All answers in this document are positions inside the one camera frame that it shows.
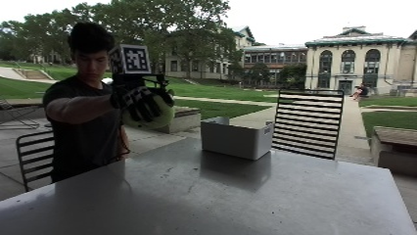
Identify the yellow-green round bowl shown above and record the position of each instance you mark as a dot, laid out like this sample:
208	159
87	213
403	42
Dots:
163	117

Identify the concrete block bench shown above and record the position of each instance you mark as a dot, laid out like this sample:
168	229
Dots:
184	119

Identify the white cube with black markers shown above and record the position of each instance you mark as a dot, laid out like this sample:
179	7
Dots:
135	59

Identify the the person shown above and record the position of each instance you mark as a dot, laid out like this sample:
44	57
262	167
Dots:
83	143

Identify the pale building behind trees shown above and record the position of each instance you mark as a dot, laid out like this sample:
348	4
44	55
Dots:
204	65

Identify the white rectangular box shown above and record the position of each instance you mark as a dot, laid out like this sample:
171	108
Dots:
236	140

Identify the large green trees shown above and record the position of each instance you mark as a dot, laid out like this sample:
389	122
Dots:
174	29

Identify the grey folding chair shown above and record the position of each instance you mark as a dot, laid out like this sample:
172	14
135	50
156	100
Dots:
18	114

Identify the black metal chair with bars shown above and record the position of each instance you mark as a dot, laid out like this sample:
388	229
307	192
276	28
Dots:
35	156

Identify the brick building with glass front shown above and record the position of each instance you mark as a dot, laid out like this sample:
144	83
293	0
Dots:
273	60

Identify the black slatted metal chair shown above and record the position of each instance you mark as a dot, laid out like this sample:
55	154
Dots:
308	124

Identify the cream building with arched windows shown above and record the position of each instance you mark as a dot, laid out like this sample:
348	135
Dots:
356	62

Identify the stone bench with wooden seat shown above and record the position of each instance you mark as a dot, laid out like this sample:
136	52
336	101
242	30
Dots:
395	147

